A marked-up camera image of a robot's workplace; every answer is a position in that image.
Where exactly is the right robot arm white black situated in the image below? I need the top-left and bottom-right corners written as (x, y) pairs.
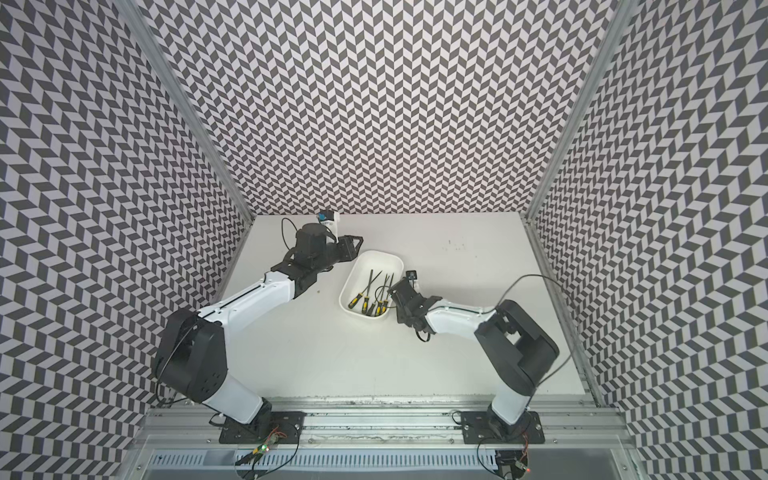
top-left (390, 279), bottom-right (560, 439)

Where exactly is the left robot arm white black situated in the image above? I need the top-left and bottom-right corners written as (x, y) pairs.
top-left (152, 220), bottom-right (364, 425)

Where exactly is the white plastic storage box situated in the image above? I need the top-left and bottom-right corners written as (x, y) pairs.
top-left (339, 250), bottom-right (405, 321)

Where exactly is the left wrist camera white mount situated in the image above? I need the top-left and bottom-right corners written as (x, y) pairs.
top-left (316, 210), bottom-right (338, 238)

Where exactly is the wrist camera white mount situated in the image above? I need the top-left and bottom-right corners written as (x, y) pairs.
top-left (316, 210), bottom-right (338, 238)
top-left (405, 270), bottom-right (418, 285)

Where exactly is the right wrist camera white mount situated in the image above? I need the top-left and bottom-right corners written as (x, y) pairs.
top-left (405, 270), bottom-right (418, 285)

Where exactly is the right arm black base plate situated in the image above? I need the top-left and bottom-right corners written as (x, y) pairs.
top-left (459, 410), bottom-right (545, 445)

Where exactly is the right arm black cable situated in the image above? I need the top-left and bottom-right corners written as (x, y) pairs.
top-left (491, 273), bottom-right (586, 385)

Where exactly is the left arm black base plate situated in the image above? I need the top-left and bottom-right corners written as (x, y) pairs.
top-left (218, 411), bottom-right (306, 445)

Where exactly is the aluminium front rail frame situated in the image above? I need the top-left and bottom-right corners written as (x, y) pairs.
top-left (117, 395), bottom-right (647, 479)

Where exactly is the left corner aluminium post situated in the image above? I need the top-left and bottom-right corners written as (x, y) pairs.
top-left (114, 0), bottom-right (254, 225)

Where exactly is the corner aluminium post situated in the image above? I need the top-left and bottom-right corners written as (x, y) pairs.
top-left (114, 0), bottom-right (254, 225)
top-left (523, 0), bottom-right (640, 221)

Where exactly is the right corner aluminium post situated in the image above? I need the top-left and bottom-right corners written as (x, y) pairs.
top-left (523, 0), bottom-right (640, 221)

